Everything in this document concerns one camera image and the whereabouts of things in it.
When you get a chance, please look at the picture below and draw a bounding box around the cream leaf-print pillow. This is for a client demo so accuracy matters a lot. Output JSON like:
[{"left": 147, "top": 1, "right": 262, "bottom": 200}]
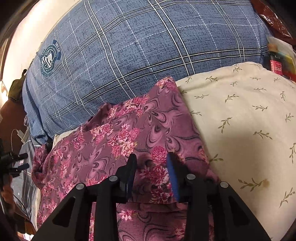
[{"left": 173, "top": 62, "right": 295, "bottom": 240}]

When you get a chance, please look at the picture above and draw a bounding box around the white phone charger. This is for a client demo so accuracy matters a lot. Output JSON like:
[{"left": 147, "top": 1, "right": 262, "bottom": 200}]
[{"left": 11, "top": 128, "right": 30, "bottom": 151}]

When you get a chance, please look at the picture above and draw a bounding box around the olive green cloth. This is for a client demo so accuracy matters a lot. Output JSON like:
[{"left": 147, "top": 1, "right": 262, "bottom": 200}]
[{"left": 8, "top": 69, "right": 27, "bottom": 102}]

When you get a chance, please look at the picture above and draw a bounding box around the red box clutter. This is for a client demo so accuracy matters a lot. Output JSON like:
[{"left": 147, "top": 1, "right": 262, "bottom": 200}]
[{"left": 266, "top": 36, "right": 295, "bottom": 82}]

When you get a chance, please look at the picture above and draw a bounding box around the red plastic bag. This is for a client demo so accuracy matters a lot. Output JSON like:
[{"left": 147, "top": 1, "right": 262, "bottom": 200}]
[{"left": 250, "top": 0, "right": 295, "bottom": 44}]

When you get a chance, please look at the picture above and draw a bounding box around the purple floral shirt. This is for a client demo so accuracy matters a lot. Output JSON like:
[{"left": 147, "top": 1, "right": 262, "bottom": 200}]
[{"left": 32, "top": 77, "right": 215, "bottom": 240}]

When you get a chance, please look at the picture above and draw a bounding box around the blue plaid quilt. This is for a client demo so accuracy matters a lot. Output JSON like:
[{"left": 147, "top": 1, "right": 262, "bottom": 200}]
[{"left": 23, "top": 0, "right": 270, "bottom": 143}]

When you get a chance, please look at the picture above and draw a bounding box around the grey star-print pillow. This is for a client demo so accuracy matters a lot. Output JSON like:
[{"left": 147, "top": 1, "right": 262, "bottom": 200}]
[{"left": 11, "top": 137, "right": 41, "bottom": 230}]

